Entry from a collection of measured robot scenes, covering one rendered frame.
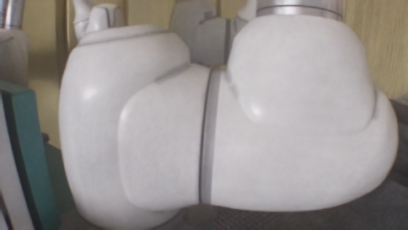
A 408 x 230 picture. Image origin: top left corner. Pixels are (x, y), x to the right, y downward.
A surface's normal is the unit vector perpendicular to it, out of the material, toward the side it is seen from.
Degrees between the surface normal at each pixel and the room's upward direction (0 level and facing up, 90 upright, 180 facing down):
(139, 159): 88
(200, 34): 87
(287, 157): 76
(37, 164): 90
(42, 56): 90
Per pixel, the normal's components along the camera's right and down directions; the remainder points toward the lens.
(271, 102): -0.32, -0.06
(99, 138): -0.04, 0.29
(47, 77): 0.58, 0.33
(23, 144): 0.87, 0.19
